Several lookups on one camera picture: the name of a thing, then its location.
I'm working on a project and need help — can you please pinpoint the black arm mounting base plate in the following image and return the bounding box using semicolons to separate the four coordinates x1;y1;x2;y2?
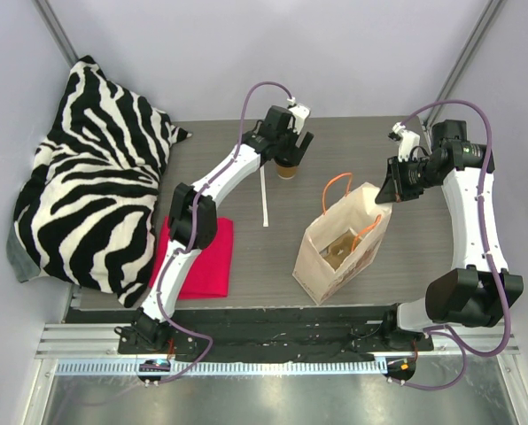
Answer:
66;305;433;362

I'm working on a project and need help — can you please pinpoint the red folded cloth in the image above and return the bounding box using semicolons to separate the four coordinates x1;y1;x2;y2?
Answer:
149;215;235;300

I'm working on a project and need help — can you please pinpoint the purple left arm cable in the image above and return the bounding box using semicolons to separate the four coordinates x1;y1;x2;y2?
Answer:
80;81;296;406

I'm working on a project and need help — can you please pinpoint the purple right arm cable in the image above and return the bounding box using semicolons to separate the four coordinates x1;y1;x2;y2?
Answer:
396;99;513;390

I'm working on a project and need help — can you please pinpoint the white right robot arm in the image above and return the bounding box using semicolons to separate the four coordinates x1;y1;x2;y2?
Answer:
376;120;524;350

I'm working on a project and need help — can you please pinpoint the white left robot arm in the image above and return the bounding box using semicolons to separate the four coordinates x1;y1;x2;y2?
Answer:
115;98;314;353

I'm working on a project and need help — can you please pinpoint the brown paper coffee cup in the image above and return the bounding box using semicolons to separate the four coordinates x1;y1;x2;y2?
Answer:
276;162;299;180

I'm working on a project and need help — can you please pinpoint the brown cardboard cup carrier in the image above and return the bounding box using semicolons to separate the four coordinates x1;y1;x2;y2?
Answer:
320;232;361;270

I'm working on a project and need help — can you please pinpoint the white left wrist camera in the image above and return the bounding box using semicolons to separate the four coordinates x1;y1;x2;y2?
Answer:
287;97;311;135

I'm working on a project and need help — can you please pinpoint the black plastic cup lid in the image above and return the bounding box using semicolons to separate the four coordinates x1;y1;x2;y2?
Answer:
275;157;299;168

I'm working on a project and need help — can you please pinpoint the brown paper takeout bag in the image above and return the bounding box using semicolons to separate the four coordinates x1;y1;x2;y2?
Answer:
292;172;392;305

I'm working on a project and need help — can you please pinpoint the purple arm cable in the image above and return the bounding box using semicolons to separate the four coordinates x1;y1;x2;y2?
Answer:
396;99;513;390
80;81;296;406

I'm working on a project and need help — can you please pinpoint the zebra print cushion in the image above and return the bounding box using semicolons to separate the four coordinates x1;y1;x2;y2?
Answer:
6;56;190;307

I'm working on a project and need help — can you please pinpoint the white wrapped straw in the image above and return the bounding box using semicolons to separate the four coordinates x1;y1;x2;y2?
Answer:
260;166;269;228

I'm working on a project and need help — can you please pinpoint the white slotted cable duct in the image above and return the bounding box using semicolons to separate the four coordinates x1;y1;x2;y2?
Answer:
55;358;387;376

